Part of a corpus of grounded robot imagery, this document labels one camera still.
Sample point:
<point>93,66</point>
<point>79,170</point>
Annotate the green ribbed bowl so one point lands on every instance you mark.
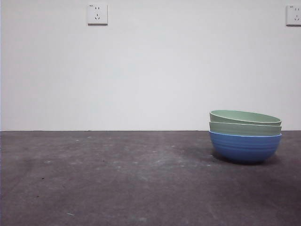
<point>240,117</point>
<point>244,130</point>

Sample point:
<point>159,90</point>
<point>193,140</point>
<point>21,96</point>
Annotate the blue ribbed bowl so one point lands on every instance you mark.
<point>245,148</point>

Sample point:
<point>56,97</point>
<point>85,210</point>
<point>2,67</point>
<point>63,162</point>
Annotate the white wall socket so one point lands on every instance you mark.
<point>97,14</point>
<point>294,16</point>

